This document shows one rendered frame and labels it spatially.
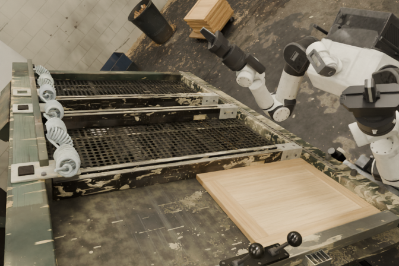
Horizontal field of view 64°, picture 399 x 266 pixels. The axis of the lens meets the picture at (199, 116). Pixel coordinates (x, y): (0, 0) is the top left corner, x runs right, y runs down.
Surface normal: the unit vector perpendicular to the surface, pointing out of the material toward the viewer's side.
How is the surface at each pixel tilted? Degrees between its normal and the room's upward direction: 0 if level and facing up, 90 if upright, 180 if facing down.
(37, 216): 51
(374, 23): 23
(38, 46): 90
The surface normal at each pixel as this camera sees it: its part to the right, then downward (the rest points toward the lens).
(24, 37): 0.57, 0.24
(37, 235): 0.14, -0.93
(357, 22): -0.80, -0.21
